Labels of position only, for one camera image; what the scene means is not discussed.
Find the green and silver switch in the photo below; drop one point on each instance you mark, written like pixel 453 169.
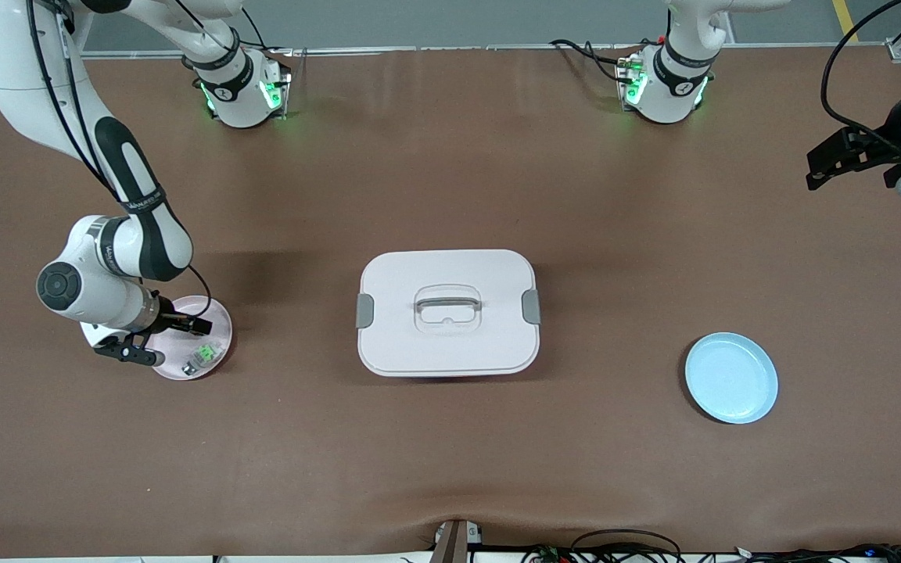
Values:
pixel 204 356

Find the pink round plate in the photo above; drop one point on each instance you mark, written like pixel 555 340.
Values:
pixel 220 313

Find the white lidded storage box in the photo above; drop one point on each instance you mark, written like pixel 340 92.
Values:
pixel 450 344

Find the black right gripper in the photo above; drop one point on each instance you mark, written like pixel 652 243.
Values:
pixel 171 320

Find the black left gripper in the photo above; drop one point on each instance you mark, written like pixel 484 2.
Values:
pixel 877 148

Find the light blue round plate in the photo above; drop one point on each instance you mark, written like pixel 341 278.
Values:
pixel 732 379

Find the small metal bracket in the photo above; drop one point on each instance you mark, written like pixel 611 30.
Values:
pixel 457 539

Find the aluminium table edge rail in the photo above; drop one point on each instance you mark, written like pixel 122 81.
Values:
pixel 458 48

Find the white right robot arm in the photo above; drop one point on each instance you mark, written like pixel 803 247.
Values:
pixel 20 62

